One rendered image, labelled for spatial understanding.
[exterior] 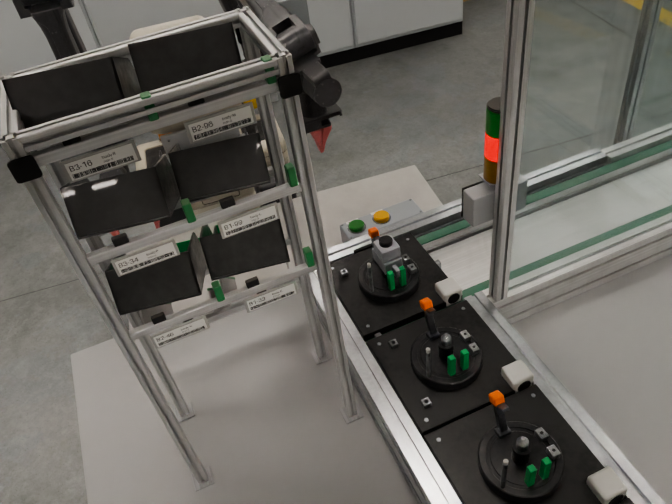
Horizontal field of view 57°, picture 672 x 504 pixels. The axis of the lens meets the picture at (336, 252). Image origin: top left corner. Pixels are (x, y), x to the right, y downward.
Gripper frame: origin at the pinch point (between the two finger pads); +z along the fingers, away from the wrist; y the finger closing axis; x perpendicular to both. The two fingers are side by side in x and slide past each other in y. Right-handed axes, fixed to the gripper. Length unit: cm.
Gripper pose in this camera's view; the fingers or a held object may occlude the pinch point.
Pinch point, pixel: (321, 148)
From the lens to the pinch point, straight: 137.6
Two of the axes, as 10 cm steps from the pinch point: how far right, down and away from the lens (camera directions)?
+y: 9.2, -3.5, 1.9
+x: -3.7, -5.8, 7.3
